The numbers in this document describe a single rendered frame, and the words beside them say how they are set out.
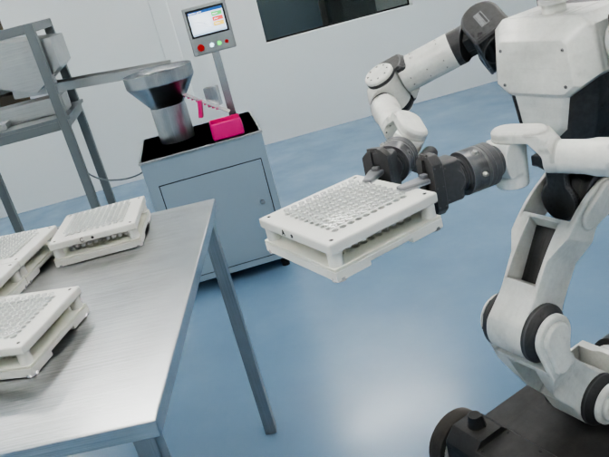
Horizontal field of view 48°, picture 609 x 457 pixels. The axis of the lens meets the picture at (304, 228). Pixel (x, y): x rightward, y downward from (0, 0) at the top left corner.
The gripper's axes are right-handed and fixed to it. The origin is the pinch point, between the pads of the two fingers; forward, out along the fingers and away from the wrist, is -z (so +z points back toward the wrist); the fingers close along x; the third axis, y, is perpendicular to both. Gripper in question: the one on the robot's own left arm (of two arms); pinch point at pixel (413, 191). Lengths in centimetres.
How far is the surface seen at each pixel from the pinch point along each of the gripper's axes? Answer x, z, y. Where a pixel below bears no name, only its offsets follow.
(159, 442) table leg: 26, -58, -2
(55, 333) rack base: 16, -70, 36
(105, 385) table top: 19, -64, 11
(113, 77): -7, -4, 313
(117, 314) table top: 19, -56, 39
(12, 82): -17, -58, 318
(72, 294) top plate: 12, -64, 43
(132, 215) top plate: 11, -42, 83
